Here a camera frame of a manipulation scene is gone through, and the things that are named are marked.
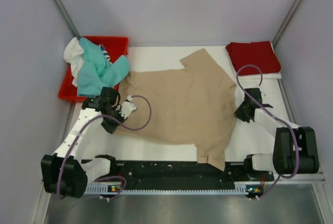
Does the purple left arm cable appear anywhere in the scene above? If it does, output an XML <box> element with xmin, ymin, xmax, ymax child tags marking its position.
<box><xmin>56</xmin><ymin>94</ymin><xmax>152</xmax><ymax>203</ymax></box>

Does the red white blue striped shirt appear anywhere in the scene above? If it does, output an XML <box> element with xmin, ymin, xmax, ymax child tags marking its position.
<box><xmin>98</xmin><ymin>44</ymin><xmax>112</xmax><ymax>65</ymax></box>

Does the red plastic bin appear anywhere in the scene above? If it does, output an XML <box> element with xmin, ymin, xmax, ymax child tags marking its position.
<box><xmin>58</xmin><ymin>36</ymin><xmax>129</xmax><ymax>103</ymax></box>

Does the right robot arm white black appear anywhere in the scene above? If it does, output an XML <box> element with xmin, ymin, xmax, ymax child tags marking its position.
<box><xmin>234</xmin><ymin>88</ymin><xmax>319</xmax><ymax>180</ymax></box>

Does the white t-shirt in bin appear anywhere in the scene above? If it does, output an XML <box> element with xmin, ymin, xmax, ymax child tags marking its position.
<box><xmin>63</xmin><ymin>37</ymin><xmax>84</xmax><ymax>87</ymax></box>

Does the aluminium front rail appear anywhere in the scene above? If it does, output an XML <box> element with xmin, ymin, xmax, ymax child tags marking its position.
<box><xmin>41</xmin><ymin>162</ymin><xmax>326</xmax><ymax>183</ymax></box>

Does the light blue cable duct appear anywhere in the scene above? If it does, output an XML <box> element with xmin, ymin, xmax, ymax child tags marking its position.
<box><xmin>84</xmin><ymin>182</ymin><xmax>262</xmax><ymax>197</ymax></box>

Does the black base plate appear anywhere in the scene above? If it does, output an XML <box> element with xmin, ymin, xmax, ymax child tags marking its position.
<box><xmin>104</xmin><ymin>161</ymin><xmax>263</xmax><ymax>189</ymax></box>

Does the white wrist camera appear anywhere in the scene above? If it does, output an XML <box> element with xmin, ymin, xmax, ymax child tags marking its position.
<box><xmin>120</xmin><ymin>96</ymin><xmax>137</xmax><ymax>119</ymax></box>
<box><xmin>261</xmin><ymin>91</ymin><xmax>267</xmax><ymax>98</ymax></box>

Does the teal t-shirt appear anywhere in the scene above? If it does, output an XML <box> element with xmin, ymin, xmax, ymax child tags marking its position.
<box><xmin>77</xmin><ymin>37</ymin><xmax>130</xmax><ymax>97</ymax></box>

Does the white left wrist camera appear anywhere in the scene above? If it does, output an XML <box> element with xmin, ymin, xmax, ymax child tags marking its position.
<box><xmin>120</xmin><ymin>96</ymin><xmax>137</xmax><ymax>119</ymax></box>

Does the left aluminium corner post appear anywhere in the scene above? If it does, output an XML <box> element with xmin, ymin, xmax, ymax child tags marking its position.
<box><xmin>52</xmin><ymin>0</ymin><xmax>81</xmax><ymax>38</ymax></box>

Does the folded red t-shirt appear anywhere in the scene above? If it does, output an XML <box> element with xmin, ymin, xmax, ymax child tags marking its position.
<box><xmin>226</xmin><ymin>41</ymin><xmax>281</xmax><ymax>74</ymax></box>

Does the beige t-shirt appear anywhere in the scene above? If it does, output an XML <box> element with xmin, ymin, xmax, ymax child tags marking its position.
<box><xmin>117</xmin><ymin>49</ymin><xmax>236</xmax><ymax>170</ymax></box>

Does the aluminium corner post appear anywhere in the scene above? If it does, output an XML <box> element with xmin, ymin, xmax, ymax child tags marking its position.
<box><xmin>52</xmin><ymin>0</ymin><xmax>81</xmax><ymax>38</ymax></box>
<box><xmin>272</xmin><ymin>0</ymin><xmax>304</xmax><ymax>48</ymax></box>

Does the right aluminium corner post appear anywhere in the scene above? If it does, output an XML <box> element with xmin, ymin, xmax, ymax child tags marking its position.
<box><xmin>272</xmin><ymin>0</ymin><xmax>304</xmax><ymax>48</ymax></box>

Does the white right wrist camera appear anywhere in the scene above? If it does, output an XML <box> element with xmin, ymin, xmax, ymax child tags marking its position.
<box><xmin>261</xmin><ymin>91</ymin><xmax>267</xmax><ymax>98</ymax></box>

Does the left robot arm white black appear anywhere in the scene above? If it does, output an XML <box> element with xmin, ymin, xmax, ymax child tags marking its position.
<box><xmin>41</xmin><ymin>87</ymin><xmax>124</xmax><ymax>199</ymax></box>

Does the right aluminium side rail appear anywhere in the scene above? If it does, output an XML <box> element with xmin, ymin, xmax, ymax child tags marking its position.
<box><xmin>277</xmin><ymin>78</ymin><xmax>310</xmax><ymax>162</ymax></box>

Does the folded white t-shirt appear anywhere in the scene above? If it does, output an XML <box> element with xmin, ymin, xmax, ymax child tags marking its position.
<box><xmin>234</xmin><ymin>41</ymin><xmax>283</xmax><ymax>81</ymax></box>

